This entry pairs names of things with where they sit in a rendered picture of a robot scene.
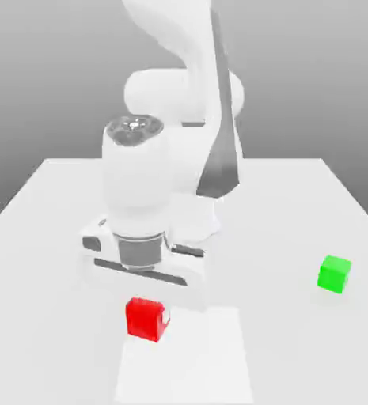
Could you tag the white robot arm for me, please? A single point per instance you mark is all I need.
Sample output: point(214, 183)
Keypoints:
point(136, 177)

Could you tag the small green cube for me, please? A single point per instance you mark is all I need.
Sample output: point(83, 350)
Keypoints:
point(333, 274)

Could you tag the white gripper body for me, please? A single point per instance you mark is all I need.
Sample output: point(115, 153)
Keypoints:
point(190, 292)

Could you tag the small red cube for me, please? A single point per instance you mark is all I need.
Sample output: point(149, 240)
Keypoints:
point(144, 319)

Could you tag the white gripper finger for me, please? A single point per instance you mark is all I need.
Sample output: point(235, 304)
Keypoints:
point(166, 314)

